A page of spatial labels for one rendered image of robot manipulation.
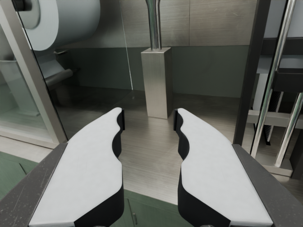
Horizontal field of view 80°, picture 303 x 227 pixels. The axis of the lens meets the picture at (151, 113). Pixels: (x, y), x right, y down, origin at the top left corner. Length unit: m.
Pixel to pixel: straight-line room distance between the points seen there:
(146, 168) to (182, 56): 0.57
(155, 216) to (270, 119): 0.41
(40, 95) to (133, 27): 0.57
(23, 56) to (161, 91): 0.44
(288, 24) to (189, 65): 0.56
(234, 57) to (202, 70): 0.14
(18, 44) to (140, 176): 0.46
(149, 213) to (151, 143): 0.21
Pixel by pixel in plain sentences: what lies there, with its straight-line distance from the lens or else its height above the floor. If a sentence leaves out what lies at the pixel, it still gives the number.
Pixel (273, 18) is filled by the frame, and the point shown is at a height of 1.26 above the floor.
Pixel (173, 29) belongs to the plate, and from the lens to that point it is 0.91.
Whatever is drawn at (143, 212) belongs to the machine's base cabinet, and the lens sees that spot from 0.63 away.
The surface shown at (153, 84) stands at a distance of 0.71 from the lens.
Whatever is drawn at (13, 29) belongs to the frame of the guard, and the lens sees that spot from 0.59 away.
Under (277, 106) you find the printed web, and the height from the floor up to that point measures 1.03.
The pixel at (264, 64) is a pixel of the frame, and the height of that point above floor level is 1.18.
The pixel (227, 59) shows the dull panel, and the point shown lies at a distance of 0.90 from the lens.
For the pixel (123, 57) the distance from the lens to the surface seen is 0.99.
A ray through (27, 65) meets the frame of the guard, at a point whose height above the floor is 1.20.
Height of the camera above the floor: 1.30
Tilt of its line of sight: 29 degrees down
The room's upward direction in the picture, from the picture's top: 6 degrees counter-clockwise
